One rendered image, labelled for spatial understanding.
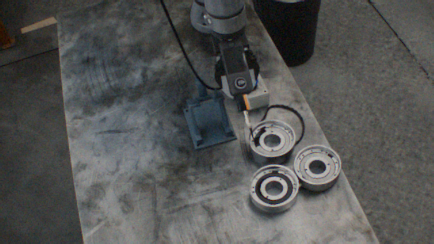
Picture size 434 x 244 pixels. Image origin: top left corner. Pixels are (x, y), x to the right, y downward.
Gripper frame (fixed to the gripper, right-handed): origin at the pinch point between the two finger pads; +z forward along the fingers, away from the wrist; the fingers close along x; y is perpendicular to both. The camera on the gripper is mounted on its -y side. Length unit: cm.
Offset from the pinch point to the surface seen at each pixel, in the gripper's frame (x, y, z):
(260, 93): -5.2, 4.7, 6.8
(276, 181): -2.7, -19.1, 7.8
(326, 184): -12.8, -23.5, 7.3
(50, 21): 86, 168, 92
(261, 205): 1.8, -24.6, 6.3
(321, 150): -14.7, -14.2, 8.2
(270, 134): -4.6, -6.6, 8.2
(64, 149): 76, 69, 90
